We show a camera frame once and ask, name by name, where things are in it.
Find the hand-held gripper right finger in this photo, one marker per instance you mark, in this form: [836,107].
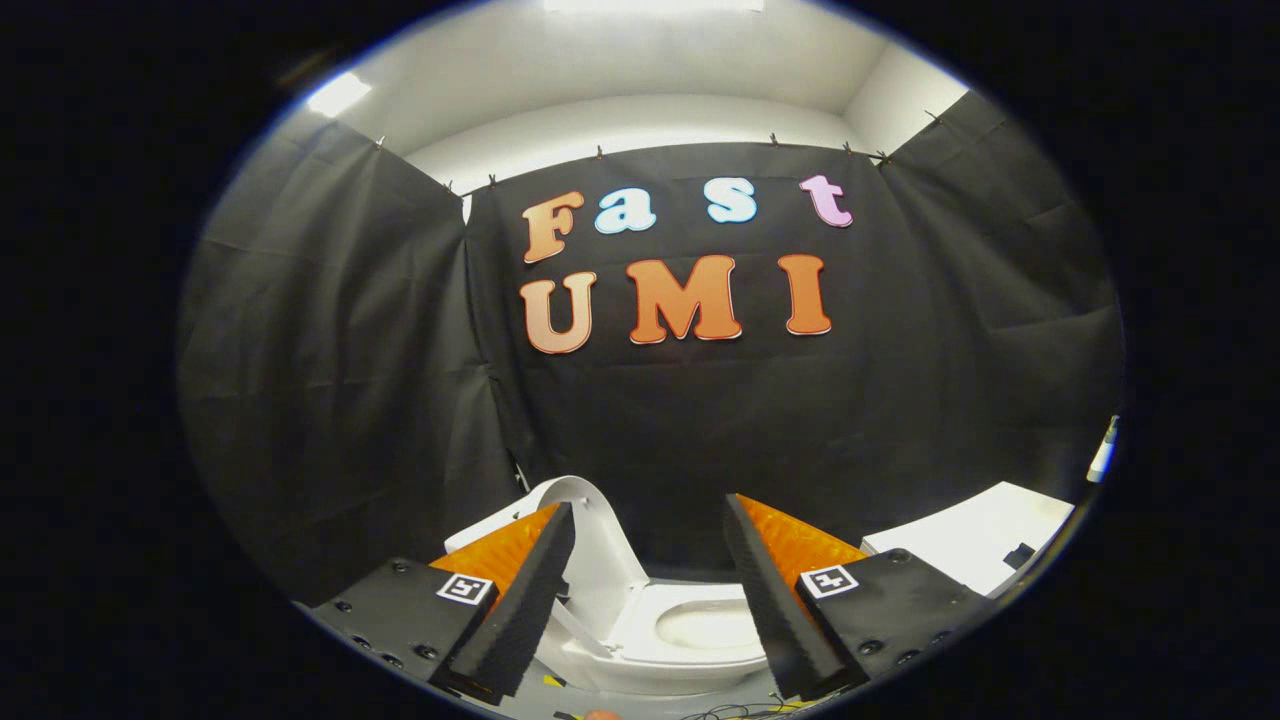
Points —
[775,610]

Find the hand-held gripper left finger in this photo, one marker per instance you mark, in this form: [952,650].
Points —
[520,600]

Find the white toilet bowl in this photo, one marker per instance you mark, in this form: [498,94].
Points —
[700,625]

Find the white toilet tank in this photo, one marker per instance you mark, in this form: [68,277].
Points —
[490,528]

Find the white drawer cabinet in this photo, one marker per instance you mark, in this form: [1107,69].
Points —
[970,535]

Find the black backdrop cloth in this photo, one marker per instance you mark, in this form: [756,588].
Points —
[650,420]

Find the small ceiling light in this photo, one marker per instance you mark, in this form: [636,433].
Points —
[338,94]

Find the large ceiling light panel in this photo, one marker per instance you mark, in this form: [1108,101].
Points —
[655,5]

